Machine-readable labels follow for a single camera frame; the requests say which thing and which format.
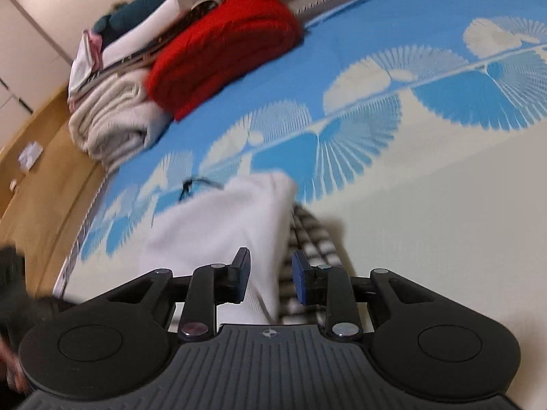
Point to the folded white blanket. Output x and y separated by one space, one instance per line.
111 128

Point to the white wardrobe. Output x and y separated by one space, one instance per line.
42 8

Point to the dark teal garment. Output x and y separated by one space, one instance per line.
141 10

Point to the clear plastic wrapper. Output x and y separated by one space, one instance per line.
30 156

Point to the stack of folded clothes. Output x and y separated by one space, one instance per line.
141 36

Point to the striped hoodie with white vest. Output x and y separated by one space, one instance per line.
222 230

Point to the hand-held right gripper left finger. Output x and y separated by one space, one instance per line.
241 275

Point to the blue and cream bed mat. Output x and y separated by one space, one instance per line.
427 179

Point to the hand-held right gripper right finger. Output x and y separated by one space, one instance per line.
301 279

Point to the folded red blanket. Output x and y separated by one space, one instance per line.
222 47

